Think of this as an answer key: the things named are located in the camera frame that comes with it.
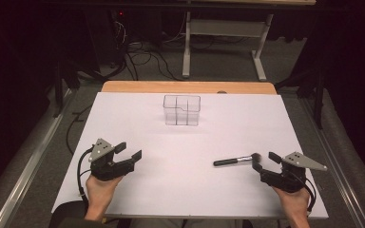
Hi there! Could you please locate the person's left hand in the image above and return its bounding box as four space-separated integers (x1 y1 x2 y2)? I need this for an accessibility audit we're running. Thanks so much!
85 173 124 211

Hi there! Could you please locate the black makeup brush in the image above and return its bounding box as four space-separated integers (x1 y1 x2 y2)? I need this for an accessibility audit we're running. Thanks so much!
213 152 262 167

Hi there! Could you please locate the black floor cable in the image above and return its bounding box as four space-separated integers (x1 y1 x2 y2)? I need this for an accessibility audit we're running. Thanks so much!
65 104 93 156

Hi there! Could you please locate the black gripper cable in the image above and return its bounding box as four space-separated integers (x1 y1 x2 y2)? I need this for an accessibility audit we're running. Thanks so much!
303 176 317 214
76 146 95 203

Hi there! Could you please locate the bundle of floor cables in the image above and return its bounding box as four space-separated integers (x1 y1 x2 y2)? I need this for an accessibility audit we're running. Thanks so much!
107 39 184 82

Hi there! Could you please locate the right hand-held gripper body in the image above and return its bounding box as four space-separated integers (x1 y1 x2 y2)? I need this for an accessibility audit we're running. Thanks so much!
259 151 328 194

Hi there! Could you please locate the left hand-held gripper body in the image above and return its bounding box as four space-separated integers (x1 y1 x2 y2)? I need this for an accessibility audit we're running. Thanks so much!
88 138 137 182

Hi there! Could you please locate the clear plastic organizer box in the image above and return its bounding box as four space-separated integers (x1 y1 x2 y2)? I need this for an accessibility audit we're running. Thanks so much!
163 94 202 127

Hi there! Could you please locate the wooden table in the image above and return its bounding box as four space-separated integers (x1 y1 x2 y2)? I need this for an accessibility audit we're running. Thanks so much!
101 80 279 96

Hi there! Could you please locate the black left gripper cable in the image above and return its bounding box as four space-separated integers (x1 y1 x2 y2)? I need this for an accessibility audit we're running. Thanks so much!
76 146 95 203

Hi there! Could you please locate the white table cover board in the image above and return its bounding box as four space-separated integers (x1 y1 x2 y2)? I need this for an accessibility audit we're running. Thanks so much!
50 91 330 220

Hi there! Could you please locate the aluminium floor rail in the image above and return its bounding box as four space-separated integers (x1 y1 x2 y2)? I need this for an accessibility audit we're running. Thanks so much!
0 88 78 228
299 97 365 228

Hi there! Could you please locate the person's right hand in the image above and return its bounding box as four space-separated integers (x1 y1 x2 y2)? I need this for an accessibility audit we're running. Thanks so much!
272 186 312 214

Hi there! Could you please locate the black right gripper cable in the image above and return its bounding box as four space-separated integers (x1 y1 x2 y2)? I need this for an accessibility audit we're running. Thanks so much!
303 176 317 214

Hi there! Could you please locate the dark computer tower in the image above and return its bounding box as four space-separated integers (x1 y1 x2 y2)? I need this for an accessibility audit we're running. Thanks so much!
84 6 131 68

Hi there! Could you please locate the white metal desk frame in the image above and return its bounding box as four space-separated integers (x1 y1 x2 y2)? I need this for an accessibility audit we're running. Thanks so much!
182 10 274 82

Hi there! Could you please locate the black metal stand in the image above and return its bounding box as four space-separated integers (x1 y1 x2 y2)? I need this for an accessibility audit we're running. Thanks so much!
275 63 328 130
52 60 81 119

